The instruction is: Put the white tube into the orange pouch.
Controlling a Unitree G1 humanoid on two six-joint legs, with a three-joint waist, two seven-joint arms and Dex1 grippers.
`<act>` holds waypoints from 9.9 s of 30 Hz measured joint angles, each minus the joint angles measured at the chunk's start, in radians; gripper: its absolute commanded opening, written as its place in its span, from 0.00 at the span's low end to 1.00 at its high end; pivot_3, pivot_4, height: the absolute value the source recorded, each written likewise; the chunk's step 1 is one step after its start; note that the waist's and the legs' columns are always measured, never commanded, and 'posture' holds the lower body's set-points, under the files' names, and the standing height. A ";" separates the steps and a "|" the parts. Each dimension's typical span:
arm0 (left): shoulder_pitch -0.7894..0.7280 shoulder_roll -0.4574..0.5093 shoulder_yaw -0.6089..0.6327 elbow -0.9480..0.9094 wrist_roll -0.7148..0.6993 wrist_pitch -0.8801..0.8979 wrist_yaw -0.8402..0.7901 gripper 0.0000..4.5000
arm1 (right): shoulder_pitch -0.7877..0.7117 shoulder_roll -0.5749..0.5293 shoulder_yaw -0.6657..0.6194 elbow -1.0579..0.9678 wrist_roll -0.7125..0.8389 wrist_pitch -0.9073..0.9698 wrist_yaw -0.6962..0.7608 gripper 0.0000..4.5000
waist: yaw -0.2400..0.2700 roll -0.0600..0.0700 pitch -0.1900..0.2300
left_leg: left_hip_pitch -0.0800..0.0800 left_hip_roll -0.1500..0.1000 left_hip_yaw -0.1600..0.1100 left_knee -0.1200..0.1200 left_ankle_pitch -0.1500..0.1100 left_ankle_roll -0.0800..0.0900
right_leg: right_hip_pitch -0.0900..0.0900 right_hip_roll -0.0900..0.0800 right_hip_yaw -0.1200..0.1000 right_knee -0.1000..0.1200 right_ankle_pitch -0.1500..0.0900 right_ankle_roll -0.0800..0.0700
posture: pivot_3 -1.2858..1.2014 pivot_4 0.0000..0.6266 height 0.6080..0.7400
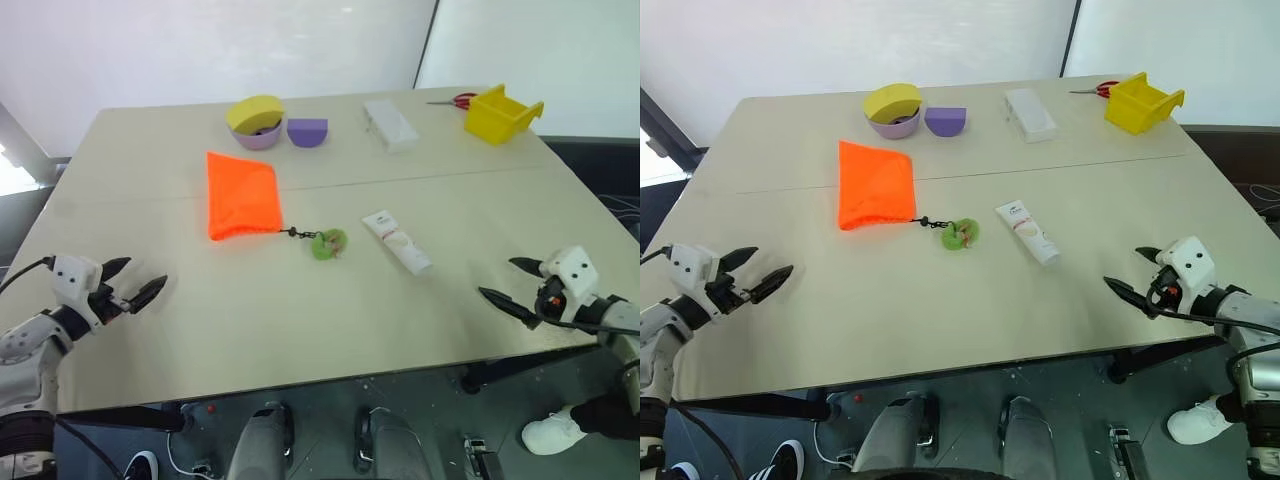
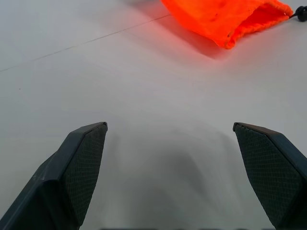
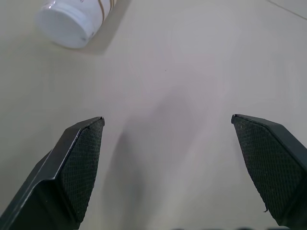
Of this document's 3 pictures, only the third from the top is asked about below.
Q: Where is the white bottle with gold lines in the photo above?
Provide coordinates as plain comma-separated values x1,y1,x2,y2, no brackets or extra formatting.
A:
34,0,131,49

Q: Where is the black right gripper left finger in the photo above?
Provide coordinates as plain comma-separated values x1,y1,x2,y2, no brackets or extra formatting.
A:
0,116,106,230

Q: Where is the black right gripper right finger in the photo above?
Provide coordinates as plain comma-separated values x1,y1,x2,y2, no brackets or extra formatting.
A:
231,114,307,230

